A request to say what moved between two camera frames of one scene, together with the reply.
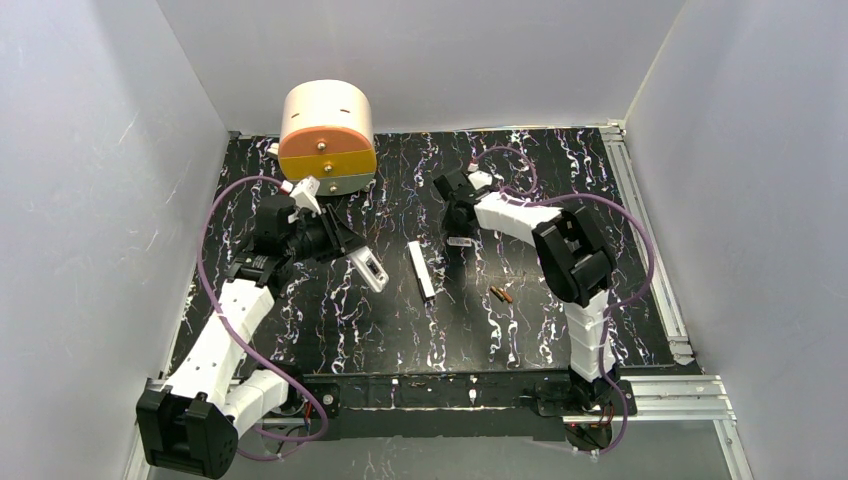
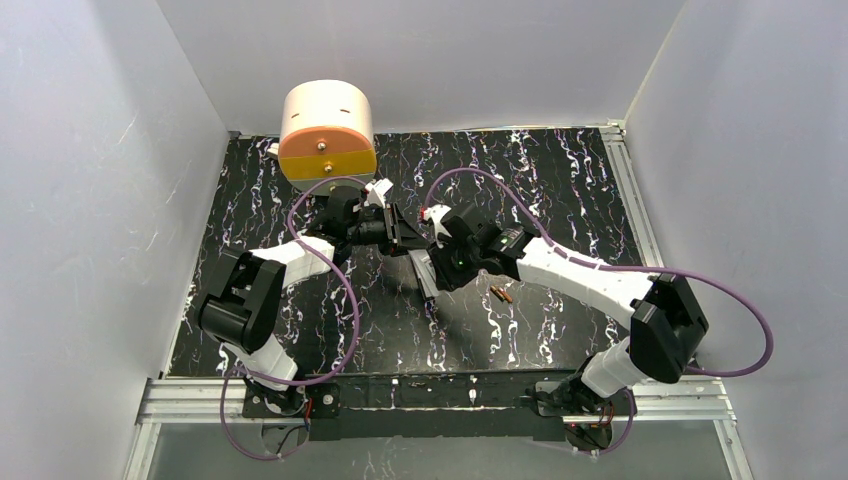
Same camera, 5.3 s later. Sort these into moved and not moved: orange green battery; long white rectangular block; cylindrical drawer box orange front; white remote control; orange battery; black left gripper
Moved: black left gripper; white remote control
Not moved: orange battery; cylindrical drawer box orange front; orange green battery; long white rectangular block
